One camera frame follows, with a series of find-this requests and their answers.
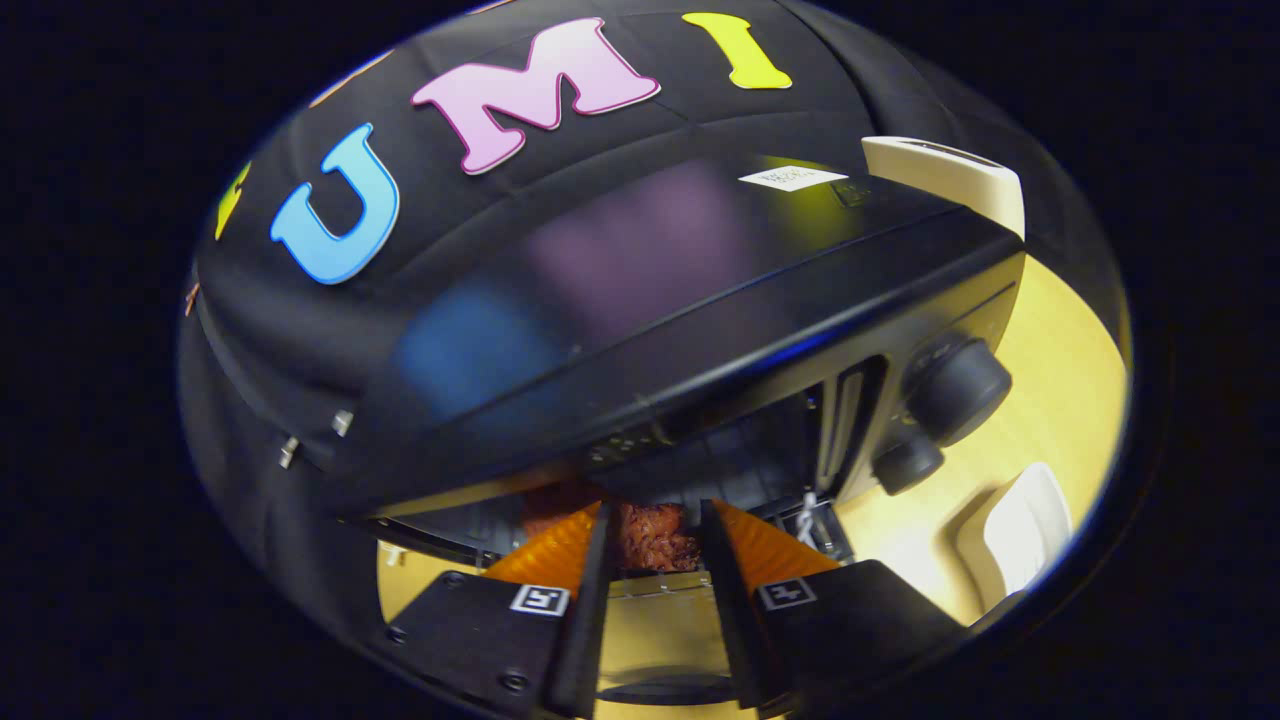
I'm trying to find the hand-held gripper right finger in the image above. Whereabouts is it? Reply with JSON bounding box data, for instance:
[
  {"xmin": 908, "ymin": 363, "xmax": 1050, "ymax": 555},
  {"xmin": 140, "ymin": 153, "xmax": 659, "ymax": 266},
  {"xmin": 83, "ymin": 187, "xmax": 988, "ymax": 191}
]
[{"xmin": 700, "ymin": 498, "xmax": 971, "ymax": 711}]

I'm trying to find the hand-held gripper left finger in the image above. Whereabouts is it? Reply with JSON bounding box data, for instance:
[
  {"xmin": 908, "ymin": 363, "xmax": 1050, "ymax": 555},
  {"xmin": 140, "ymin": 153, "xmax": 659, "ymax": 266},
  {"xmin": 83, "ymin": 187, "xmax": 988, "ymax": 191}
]
[{"xmin": 385, "ymin": 500, "xmax": 613, "ymax": 719}]

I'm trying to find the red bacon slice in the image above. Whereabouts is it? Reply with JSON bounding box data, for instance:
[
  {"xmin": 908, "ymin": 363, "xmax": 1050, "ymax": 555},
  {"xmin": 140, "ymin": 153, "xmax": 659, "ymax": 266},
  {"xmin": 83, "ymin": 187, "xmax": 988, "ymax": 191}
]
[{"xmin": 520, "ymin": 485, "xmax": 701, "ymax": 573}]

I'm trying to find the black toaster oven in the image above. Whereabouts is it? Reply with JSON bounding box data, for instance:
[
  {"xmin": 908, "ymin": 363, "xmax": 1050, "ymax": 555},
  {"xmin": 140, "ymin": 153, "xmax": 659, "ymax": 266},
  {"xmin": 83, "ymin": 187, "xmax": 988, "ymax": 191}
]
[{"xmin": 325, "ymin": 155, "xmax": 1029, "ymax": 720}]

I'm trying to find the white bread toaster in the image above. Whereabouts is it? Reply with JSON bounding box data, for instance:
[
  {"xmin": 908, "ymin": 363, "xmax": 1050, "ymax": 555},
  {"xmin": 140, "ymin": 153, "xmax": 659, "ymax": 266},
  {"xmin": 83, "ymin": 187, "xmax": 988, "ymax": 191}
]
[{"xmin": 862, "ymin": 135, "xmax": 1026, "ymax": 241}]

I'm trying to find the white rectangular plate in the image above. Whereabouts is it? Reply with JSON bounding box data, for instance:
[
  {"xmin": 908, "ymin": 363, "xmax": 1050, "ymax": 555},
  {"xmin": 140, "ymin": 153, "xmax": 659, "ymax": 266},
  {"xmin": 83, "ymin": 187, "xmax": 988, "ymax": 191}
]
[{"xmin": 955, "ymin": 462, "xmax": 1074, "ymax": 611}]

